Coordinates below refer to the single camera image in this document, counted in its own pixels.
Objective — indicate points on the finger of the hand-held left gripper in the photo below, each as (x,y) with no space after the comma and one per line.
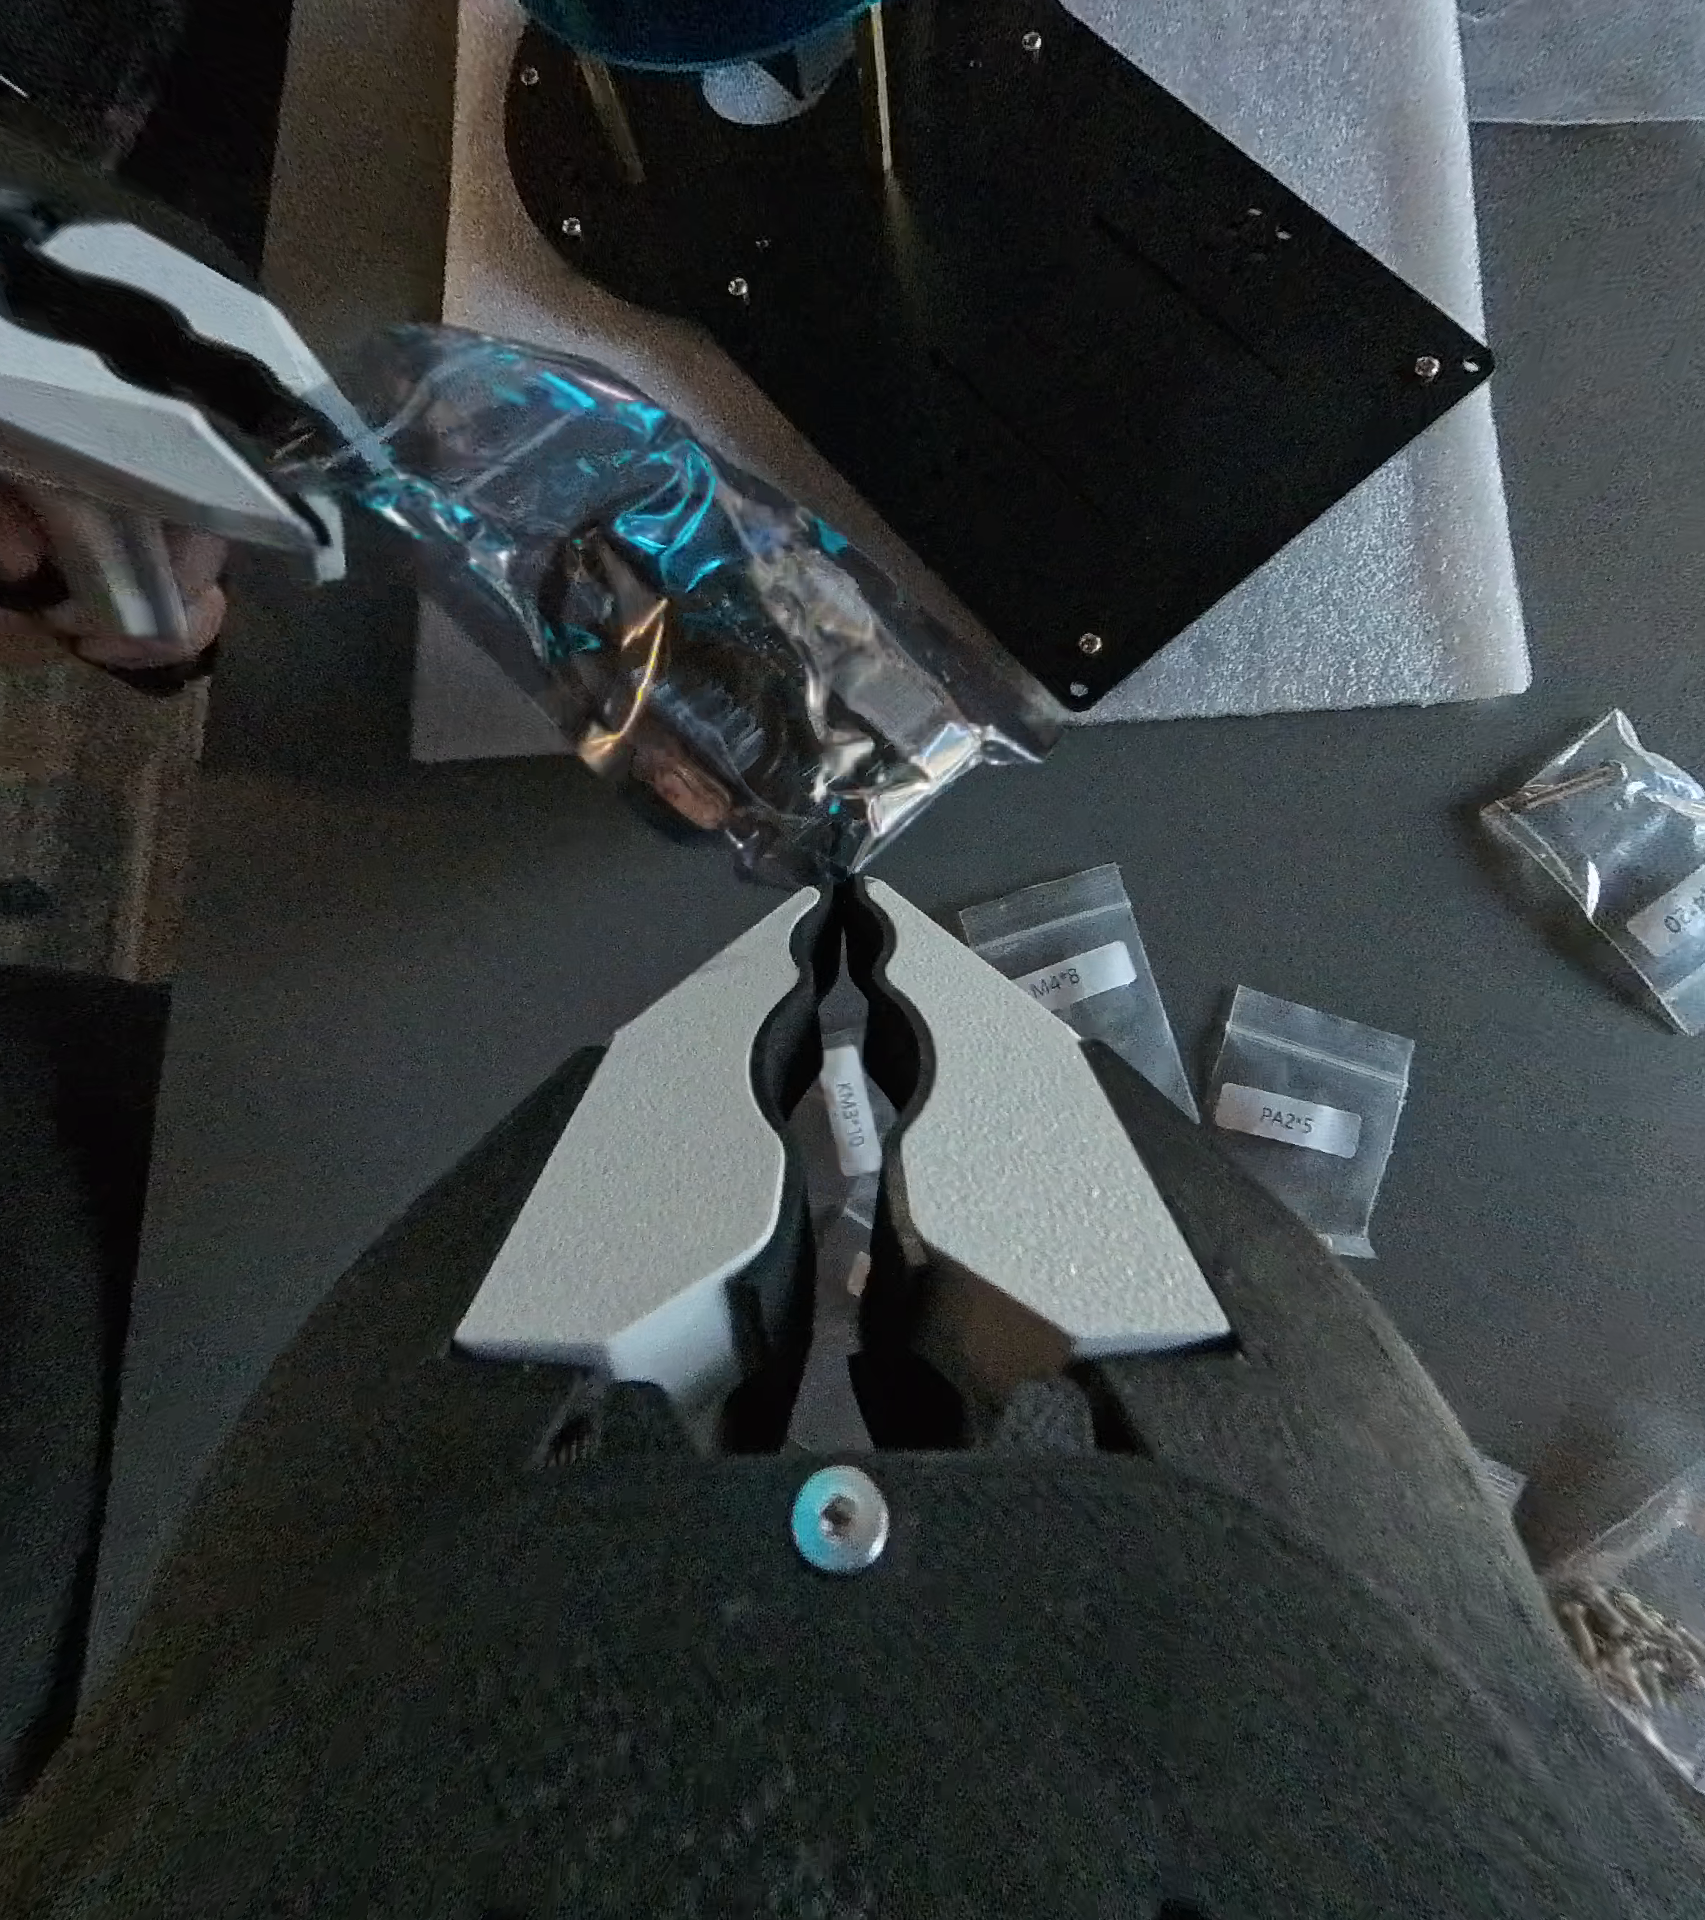
(192,317)
(102,420)

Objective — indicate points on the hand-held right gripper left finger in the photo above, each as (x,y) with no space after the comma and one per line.
(642,1171)

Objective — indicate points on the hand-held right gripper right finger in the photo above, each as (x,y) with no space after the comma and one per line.
(1047,1171)

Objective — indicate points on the labelled screw packet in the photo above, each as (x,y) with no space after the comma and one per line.
(850,1127)

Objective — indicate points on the dark parts bag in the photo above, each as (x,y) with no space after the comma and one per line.
(702,661)

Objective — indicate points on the blue toy robot arm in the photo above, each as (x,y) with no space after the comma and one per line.
(688,24)

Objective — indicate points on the dark grey desk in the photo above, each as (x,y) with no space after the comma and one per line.
(1574,1171)

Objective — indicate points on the scattered small clear zip bags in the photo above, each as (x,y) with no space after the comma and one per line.
(1664,901)

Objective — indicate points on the black metal base plate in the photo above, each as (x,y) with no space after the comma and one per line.
(1093,331)

